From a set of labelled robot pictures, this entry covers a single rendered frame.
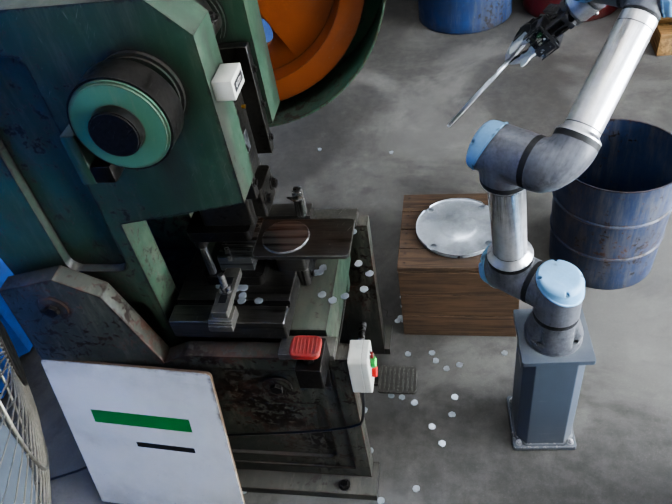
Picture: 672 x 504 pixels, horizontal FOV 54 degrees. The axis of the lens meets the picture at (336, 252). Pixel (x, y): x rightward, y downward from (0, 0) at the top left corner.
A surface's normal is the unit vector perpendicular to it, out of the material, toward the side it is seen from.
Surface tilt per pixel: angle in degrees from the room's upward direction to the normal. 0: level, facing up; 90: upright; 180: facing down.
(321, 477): 0
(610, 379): 0
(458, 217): 0
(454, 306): 90
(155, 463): 78
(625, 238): 92
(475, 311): 90
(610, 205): 92
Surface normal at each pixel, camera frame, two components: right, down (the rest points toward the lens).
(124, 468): -0.22, 0.54
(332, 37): -0.13, 0.70
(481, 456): -0.14, -0.71
